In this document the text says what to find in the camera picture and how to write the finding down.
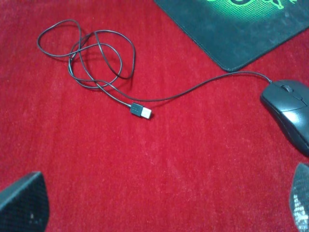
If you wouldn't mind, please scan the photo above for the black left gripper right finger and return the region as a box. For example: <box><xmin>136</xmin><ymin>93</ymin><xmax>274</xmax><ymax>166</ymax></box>
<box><xmin>289</xmin><ymin>163</ymin><xmax>309</xmax><ymax>232</ymax></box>

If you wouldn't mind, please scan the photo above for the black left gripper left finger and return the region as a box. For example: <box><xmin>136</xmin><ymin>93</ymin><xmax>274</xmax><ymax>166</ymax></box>
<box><xmin>0</xmin><ymin>171</ymin><xmax>50</xmax><ymax>232</ymax></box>

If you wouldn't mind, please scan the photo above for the black computer mouse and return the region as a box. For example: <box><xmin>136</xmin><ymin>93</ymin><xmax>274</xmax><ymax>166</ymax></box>
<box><xmin>260</xmin><ymin>80</ymin><xmax>309</xmax><ymax>156</ymax></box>

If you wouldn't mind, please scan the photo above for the red velvet tablecloth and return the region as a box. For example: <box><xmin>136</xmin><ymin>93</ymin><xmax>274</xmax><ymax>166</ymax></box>
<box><xmin>0</xmin><ymin>0</ymin><xmax>308</xmax><ymax>232</ymax></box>

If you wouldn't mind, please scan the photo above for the black green Razer mousepad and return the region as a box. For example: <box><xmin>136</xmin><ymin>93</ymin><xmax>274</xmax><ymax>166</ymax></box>
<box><xmin>156</xmin><ymin>0</ymin><xmax>309</xmax><ymax>72</ymax></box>

